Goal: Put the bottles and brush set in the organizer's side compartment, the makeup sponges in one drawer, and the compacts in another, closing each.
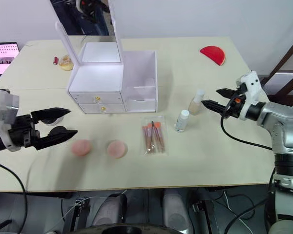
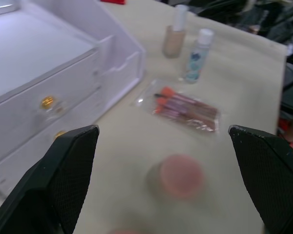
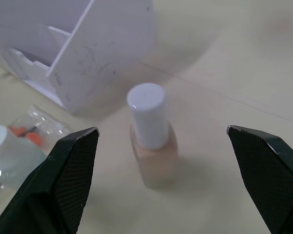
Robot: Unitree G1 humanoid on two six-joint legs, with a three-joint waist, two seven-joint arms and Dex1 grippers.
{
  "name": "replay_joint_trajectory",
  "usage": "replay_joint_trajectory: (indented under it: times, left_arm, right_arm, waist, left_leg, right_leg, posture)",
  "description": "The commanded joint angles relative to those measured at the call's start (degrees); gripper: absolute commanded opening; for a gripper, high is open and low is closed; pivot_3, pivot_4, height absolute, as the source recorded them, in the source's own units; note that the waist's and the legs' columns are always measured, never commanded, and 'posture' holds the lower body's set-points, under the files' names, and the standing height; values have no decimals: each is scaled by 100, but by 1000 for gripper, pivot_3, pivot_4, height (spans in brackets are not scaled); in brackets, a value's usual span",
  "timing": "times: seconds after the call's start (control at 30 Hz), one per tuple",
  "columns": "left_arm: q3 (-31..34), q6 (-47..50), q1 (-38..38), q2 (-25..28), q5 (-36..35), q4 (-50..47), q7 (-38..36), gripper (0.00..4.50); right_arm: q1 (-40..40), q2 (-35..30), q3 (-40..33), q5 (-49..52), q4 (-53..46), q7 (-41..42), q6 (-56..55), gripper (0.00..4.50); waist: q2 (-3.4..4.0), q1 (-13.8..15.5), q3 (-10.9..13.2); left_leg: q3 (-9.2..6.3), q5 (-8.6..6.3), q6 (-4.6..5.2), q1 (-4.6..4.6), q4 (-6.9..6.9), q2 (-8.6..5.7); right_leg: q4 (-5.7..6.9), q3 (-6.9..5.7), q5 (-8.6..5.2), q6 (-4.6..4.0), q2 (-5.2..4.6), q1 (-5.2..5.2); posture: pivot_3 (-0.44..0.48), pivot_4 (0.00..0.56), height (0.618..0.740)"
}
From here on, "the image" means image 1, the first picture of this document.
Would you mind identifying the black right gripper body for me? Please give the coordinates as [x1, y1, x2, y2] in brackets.
[225, 84, 248, 119]

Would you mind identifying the pink makeup brush set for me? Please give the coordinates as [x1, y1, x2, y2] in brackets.
[139, 115, 171, 157]

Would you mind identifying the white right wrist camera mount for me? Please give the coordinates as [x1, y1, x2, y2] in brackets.
[235, 70, 262, 120]

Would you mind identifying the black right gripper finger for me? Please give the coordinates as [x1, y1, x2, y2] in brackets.
[215, 88, 237, 99]
[201, 99, 230, 117]

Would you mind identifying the laptop with pink screen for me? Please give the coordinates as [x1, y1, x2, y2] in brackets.
[0, 42, 21, 85]

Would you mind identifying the black floor cable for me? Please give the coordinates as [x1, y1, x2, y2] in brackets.
[223, 191, 271, 231]

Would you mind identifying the organizer mirror lid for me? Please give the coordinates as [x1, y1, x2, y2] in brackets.
[50, 0, 125, 67]

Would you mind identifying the grey rounded robot foot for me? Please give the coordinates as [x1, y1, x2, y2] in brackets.
[163, 189, 194, 234]
[91, 193, 128, 228]

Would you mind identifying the thin white floor cable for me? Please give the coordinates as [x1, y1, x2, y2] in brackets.
[63, 190, 128, 221]

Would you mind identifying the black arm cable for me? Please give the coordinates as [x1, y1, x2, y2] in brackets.
[0, 157, 28, 234]
[220, 97, 274, 151]

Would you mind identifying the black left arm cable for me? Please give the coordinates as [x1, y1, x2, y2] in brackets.
[0, 157, 28, 234]

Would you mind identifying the white makeup organizer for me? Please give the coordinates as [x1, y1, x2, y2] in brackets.
[67, 41, 159, 115]

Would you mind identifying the beige foundation bottle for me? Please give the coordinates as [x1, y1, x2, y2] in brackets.
[188, 88, 206, 116]

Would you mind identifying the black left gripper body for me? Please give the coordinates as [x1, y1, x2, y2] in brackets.
[8, 114, 40, 149]

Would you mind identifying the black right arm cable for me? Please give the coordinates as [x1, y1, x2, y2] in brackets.
[220, 97, 274, 151]

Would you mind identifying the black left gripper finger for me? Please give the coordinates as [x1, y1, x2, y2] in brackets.
[36, 126, 78, 150]
[31, 107, 72, 122]

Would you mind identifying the red watermelon slice toy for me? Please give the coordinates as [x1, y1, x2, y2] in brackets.
[199, 45, 227, 66]

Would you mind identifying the pink makeup sponge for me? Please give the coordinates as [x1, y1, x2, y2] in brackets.
[106, 139, 128, 159]
[71, 139, 92, 156]

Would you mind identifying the white organizer drawer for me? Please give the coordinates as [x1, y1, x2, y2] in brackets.
[70, 92, 123, 105]
[78, 103, 126, 114]

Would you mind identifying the clear bottle white cap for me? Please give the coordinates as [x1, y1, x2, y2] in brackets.
[174, 109, 190, 133]

